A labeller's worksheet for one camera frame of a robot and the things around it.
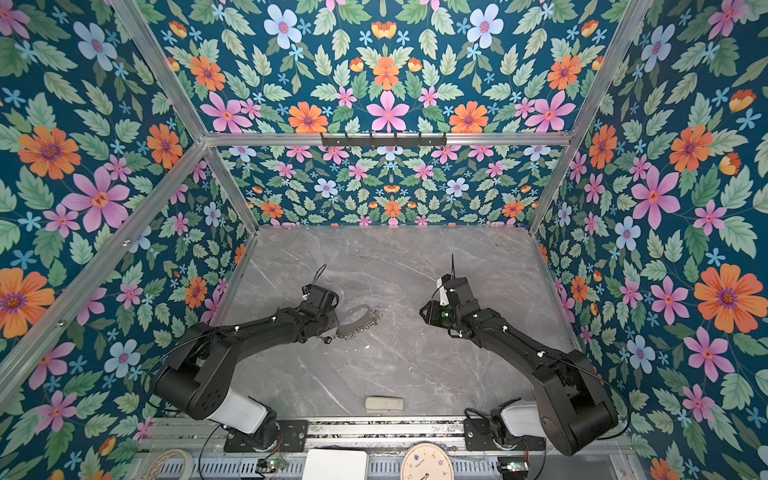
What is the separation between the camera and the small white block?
77cm

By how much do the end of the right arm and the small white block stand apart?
0.75 feet

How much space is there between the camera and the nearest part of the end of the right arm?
2.15 feet
